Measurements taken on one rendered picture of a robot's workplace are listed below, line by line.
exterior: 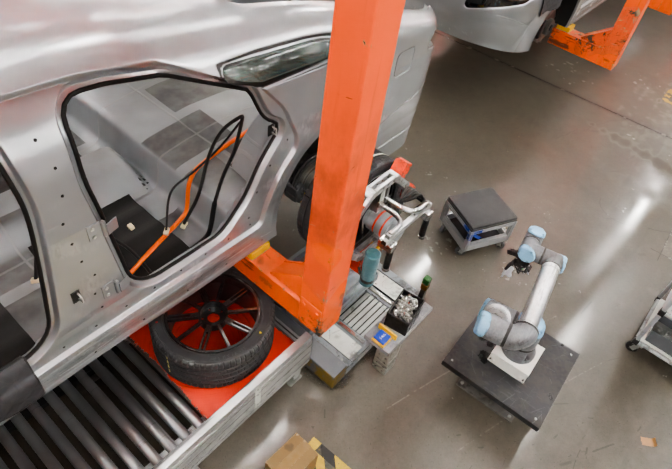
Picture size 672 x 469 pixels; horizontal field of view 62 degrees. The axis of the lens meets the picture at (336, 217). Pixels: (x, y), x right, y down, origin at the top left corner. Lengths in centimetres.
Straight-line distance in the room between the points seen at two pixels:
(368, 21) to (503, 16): 335
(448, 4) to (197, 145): 274
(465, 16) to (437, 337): 272
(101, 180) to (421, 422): 222
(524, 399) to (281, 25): 230
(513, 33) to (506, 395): 308
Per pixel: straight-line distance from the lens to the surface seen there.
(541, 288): 282
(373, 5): 175
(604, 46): 608
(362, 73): 185
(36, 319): 285
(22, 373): 250
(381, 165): 295
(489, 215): 412
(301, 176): 314
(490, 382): 332
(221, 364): 289
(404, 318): 308
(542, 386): 343
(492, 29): 510
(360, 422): 335
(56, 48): 208
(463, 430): 348
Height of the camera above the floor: 301
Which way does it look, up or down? 45 degrees down
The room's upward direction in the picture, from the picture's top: 9 degrees clockwise
